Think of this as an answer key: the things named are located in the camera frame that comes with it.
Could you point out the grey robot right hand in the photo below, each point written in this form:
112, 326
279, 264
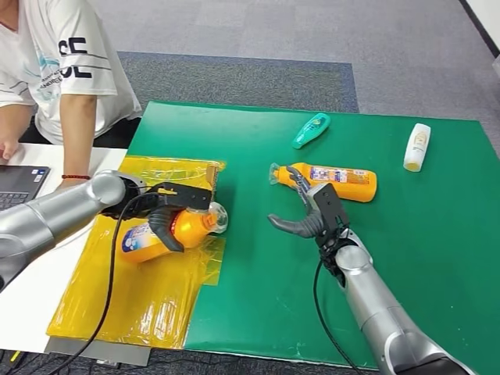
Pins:
302, 225

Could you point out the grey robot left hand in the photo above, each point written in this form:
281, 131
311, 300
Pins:
166, 227

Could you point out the orange bottle with clear cap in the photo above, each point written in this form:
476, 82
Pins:
191, 227
344, 185

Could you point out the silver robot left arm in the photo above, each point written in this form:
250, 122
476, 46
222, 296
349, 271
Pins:
58, 217

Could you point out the person's left forearm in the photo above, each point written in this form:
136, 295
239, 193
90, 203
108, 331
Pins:
78, 137

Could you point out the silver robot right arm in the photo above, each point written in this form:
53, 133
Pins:
382, 316

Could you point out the person's right forearm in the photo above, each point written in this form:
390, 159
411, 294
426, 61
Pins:
13, 124

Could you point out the teal bottle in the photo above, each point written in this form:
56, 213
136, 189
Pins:
311, 130

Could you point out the white bottle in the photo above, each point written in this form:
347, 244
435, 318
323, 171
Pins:
417, 146

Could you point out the yellow plastic sheet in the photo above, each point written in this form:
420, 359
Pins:
136, 300

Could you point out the green table mat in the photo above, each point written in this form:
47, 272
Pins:
421, 243

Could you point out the dark grey laptop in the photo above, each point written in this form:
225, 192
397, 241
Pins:
19, 183

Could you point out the person's right hand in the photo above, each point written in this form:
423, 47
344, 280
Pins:
7, 149

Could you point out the person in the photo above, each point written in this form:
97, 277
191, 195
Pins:
47, 67

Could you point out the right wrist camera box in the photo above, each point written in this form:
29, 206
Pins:
329, 212

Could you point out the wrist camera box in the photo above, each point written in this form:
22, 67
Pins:
329, 212
187, 196

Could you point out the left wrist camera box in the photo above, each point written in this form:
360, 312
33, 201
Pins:
187, 196

